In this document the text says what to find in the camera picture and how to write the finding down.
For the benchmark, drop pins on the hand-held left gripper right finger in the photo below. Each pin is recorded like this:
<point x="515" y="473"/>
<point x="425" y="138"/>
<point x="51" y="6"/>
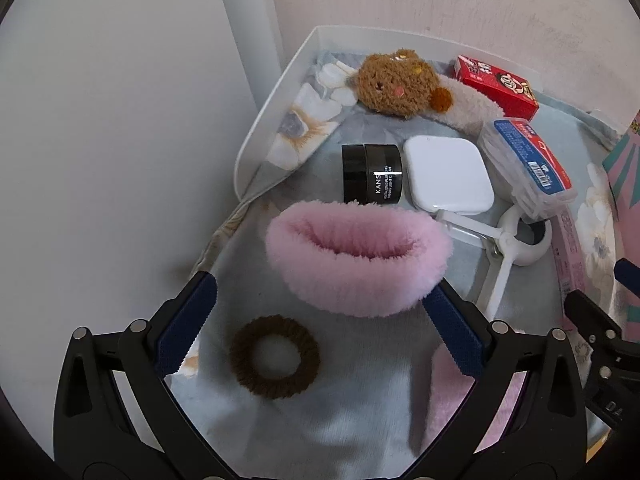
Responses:
<point x="452" y="332"/>

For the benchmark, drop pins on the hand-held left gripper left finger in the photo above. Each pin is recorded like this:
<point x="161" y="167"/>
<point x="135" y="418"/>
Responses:
<point x="185" y="320"/>

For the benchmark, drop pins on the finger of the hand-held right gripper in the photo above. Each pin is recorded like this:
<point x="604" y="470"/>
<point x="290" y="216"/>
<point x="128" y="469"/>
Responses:
<point x="627" y="270"/>
<point x="587" y="314"/>

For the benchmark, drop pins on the colourful printed container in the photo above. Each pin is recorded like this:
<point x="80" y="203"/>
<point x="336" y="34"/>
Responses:
<point x="625" y="175"/>

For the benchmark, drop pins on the pink fluffy band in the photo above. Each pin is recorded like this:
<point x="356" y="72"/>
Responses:
<point x="445" y="400"/>
<point x="350" y="285"/>

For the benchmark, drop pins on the white square case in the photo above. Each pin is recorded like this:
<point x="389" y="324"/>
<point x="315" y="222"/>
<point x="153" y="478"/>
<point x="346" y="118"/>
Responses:
<point x="447" y="172"/>

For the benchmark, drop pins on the white plastic tray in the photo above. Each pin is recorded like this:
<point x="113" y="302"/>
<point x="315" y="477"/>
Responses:
<point x="280" y="90"/>

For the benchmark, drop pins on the long pink box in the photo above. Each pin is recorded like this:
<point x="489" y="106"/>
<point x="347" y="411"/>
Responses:
<point x="567" y="250"/>

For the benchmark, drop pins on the brown hair scrunchie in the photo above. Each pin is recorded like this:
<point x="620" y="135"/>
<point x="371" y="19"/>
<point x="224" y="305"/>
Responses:
<point x="242" y="360"/>

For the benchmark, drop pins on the white folding stand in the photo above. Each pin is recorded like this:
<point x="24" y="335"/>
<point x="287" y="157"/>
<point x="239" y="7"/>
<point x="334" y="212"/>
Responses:
<point x="507" y="240"/>

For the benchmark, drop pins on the floral grey cloth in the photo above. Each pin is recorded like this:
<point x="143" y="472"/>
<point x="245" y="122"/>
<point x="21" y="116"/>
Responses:
<point x="360" y="395"/>

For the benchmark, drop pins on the clear floss pick box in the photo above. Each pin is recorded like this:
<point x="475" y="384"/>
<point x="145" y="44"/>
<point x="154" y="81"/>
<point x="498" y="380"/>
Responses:
<point x="530" y="160"/>

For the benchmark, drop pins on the black cream jar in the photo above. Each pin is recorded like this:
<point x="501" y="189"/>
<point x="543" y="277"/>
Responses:
<point x="370" y="170"/>

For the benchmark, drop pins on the red carton box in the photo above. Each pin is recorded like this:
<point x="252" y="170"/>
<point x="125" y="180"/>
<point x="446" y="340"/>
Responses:
<point x="500" y="87"/>

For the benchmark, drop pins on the brown bear plush headband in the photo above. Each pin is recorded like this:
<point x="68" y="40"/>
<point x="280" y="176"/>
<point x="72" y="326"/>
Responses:
<point x="395" y="82"/>

